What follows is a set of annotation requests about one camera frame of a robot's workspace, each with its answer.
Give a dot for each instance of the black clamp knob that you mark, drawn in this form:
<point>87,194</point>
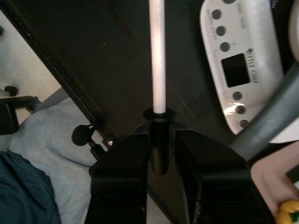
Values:
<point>82,134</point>

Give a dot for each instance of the white toy scale with buttons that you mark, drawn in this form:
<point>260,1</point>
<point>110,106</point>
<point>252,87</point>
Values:
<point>261,43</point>

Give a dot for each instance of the pink tray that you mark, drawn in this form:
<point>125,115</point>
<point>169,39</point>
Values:
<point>269,178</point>

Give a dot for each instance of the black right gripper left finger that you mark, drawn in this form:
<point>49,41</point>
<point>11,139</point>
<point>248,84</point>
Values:
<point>117,180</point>

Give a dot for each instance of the blue jeans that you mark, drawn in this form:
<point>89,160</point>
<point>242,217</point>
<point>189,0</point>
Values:
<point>23,192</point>

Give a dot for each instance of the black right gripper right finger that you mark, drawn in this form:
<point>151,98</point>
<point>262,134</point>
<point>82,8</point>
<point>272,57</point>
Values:
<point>222,186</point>

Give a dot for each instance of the black office chair base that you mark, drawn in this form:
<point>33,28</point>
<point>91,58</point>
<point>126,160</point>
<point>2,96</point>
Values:
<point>11,113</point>

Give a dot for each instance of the yellow toy corn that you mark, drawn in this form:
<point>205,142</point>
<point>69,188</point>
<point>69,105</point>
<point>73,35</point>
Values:
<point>288,213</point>

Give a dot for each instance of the gray sweatshirt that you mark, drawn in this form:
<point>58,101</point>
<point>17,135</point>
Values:
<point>51,145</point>

